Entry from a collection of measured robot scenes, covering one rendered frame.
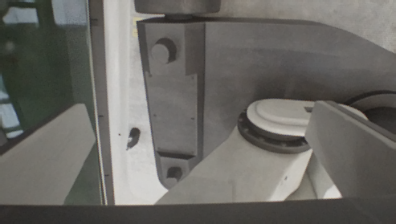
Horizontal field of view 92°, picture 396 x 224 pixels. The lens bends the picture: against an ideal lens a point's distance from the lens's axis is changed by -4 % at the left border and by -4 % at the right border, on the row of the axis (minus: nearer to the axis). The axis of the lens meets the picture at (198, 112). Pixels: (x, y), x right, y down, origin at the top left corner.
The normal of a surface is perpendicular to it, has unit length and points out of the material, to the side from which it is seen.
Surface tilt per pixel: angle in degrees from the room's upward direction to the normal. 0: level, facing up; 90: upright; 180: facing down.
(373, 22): 0
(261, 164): 90
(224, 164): 90
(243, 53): 0
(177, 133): 0
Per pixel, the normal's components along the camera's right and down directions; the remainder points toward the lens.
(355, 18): -0.17, 0.49
